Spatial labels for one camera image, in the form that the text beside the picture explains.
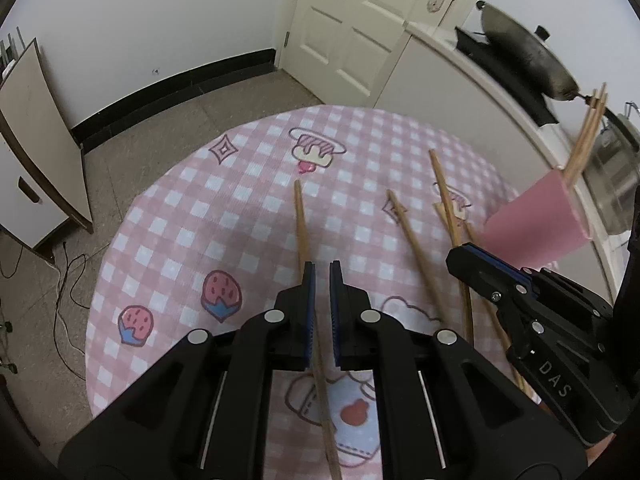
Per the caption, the pink checked cartoon tablecloth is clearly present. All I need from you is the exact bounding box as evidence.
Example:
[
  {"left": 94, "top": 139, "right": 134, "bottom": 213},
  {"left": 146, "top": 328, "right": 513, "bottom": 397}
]
[{"left": 85, "top": 104, "right": 561, "bottom": 480}]

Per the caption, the black floor cable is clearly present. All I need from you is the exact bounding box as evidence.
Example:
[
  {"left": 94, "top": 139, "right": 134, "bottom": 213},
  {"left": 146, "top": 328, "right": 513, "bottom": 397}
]
[{"left": 50, "top": 241, "right": 101, "bottom": 381}]

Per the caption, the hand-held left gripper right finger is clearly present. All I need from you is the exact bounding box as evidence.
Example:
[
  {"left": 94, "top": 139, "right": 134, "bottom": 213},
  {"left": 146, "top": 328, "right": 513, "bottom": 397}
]
[{"left": 328, "top": 260, "right": 587, "bottom": 480}]

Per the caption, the narrow brown and white cabinet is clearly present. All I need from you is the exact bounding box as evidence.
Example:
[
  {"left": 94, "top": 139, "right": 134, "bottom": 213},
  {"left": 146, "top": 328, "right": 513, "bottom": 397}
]
[{"left": 0, "top": 37, "right": 95, "bottom": 263}]

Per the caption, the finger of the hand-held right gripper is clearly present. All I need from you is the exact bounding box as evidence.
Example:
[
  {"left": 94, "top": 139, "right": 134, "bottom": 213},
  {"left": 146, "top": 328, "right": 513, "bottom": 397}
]
[
  {"left": 465, "top": 241, "right": 551, "bottom": 283},
  {"left": 446, "top": 243, "right": 533, "bottom": 308}
]

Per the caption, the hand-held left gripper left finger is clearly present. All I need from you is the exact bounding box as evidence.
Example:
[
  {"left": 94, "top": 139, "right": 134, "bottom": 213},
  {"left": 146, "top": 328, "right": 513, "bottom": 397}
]
[{"left": 59, "top": 261, "right": 318, "bottom": 480}]

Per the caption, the grey wok with black handle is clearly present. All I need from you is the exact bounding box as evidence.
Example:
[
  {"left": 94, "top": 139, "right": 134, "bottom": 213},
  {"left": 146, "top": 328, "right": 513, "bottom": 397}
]
[{"left": 475, "top": 0, "right": 588, "bottom": 103}]

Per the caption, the white kitchen cabinet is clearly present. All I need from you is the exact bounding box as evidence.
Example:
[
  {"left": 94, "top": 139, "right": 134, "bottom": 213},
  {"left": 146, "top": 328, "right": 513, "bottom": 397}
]
[{"left": 372, "top": 20, "right": 640, "bottom": 311}]

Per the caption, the black induction cooktop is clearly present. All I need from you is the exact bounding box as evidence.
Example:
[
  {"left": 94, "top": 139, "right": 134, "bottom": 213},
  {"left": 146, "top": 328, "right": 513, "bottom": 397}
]
[{"left": 454, "top": 27, "right": 560, "bottom": 128}]

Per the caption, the cream panelled door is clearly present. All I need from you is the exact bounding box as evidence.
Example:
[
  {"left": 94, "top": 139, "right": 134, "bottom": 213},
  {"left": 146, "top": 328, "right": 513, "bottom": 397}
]
[{"left": 274, "top": 0, "right": 476, "bottom": 108}]

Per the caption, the group of wooden chopsticks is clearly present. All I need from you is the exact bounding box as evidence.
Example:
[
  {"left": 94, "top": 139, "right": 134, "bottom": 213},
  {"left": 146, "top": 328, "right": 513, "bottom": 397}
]
[{"left": 387, "top": 81, "right": 610, "bottom": 396}]

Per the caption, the pink cup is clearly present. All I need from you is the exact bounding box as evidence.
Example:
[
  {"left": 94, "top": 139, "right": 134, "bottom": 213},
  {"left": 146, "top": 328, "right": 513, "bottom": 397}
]
[{"left": 482, "top": 167, "right": 593, "bottom": 266}]

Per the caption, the single wooden chopstick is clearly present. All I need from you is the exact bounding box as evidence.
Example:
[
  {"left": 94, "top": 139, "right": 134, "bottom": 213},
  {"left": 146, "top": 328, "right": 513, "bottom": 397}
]
[{"left": 293, "top": 179, "right": 343, "bottom": 480}]

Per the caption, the glass lid with black knob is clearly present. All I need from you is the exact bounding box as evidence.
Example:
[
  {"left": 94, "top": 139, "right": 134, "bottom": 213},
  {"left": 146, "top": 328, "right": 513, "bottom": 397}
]
[{"left": 477, "top": 1, "right": 583, "bottom": 98}]

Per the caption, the stainless steel steamer pot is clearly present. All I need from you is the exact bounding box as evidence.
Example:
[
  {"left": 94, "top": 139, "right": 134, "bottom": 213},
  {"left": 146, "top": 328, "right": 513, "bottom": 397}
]
[{"left": 582, "top": 102, "right": 640, "bottom": 236}]

